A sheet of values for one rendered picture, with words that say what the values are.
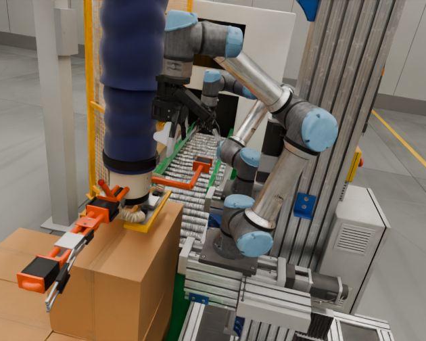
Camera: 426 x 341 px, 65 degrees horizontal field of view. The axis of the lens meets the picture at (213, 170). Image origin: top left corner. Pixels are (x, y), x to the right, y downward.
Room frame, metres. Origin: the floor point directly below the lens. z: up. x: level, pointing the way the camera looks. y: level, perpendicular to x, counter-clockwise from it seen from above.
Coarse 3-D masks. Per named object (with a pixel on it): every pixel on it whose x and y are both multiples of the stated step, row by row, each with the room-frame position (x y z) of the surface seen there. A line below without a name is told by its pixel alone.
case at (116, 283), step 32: (160, 224) 1.32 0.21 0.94; (96, 256) 1.04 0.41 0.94; (128, 256) 1.07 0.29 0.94; (160, 256) 1.18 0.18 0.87; (64, 288) 0.98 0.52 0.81; (96, 288) 0.96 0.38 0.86; (128, 288) 0.95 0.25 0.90; (160, 288) 1.22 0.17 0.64; (64, 320) 0.98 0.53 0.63; (96, 320) 0.97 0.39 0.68; (128, 320) 0.95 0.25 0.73
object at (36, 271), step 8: (40, 256) 0.72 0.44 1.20; (48, 256) 0.72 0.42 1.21; (32, 264) 0.69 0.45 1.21; (40, 264) 0.69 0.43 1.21; (48, 264) 0.70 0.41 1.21; (56, 264) 0.70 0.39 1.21; (24, 272) 0.66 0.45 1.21; (32, 272) 0.66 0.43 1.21; (40, 272) 0.66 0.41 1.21; (48, 272) 0.67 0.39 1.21; (56, 272) 0.70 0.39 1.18; (32, 280) 0.64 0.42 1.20; (40, 280) 0.64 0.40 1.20; (48, 280) 0.66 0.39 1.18; (48, 288) 0.66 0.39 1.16
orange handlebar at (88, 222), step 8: (200, 168) 1.47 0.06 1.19; (168, 184) 1.29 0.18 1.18; (176, 184) 1.29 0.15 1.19; (184, 184) 1.29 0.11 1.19; (192, 184) 1.30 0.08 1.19; (112, 192) 1.14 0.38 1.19; (120, 192) 1.15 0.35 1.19; (88, 216) 0.96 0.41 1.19; (104, 216) 0.98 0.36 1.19; (80, 224) 0.90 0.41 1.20; (88, 224) 0.91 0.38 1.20; (96, 224) 0.93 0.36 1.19; (72, 232) 0.86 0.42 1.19; (88, 232) 0.87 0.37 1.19; (56, 248) 0.78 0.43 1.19; (64, 256) 0.75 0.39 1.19; (24, 280) 0.64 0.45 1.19; (24, 288) 0.63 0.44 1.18; (32, 288) 0.63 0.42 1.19; (40, 288) 0.63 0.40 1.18
